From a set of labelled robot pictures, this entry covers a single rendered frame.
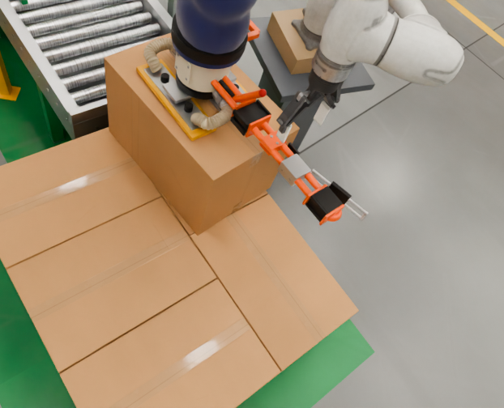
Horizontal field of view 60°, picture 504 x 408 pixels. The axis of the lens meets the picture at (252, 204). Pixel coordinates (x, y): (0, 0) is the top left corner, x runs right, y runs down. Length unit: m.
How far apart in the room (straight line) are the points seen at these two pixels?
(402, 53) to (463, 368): 1.98
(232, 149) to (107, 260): 0.60
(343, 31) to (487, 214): 2.43
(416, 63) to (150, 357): 1.17
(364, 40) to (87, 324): 1.20
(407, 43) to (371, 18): 0.09
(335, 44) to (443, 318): 1.97
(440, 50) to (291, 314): 1.06
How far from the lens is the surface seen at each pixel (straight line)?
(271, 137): 1.31
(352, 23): 0.93
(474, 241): 3.04
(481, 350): 2.76
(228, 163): 1.40
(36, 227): 1.74
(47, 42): 2.33
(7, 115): 2.77
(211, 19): 1.25
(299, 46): 2.06
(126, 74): 1.60
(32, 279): 1.66
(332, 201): 1.24
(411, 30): 0.97
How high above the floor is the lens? 2.07
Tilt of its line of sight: 57 degrees down
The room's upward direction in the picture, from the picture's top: 25 degrees clockwise
